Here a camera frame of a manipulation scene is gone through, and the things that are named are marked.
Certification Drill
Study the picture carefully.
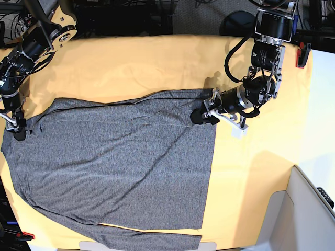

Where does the red clamp right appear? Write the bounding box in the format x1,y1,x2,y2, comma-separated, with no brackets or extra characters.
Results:
296,42,311,69

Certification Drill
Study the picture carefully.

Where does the red clamp left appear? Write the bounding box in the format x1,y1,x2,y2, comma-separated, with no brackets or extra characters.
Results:
15,232,35,241

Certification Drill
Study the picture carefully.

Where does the black round base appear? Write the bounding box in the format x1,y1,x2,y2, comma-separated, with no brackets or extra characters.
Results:
219,10,260,38

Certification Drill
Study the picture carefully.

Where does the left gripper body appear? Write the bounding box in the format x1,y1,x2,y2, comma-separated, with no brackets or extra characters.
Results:
203,86,253,129

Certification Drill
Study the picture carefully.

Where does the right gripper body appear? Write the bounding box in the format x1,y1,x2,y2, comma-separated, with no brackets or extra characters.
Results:
1,90,26,131

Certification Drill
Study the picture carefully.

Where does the yellow table cloth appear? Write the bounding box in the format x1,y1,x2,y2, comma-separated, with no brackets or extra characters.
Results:
0,35,312,249

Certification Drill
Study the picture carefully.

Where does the white storage bin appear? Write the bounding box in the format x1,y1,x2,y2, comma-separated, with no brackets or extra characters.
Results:
254,166,334,250

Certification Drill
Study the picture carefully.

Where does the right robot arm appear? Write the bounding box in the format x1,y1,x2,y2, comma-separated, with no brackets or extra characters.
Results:
1,1,77,141

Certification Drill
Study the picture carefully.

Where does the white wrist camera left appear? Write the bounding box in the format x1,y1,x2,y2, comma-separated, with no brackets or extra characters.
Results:
231,127,248,139

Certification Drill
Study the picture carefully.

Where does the grey long-sleeve T-shirt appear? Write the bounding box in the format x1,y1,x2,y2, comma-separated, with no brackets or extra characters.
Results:
1,89,216,248

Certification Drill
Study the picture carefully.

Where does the black remote on bin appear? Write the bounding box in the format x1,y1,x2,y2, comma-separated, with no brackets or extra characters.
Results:
317,187,334,209

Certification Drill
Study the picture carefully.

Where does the red clamp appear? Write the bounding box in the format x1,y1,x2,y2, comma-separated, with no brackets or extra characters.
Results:
296,42,311,69
15,232,35,241

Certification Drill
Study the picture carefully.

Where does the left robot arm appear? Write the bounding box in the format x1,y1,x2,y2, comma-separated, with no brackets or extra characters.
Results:
191,1,298,130

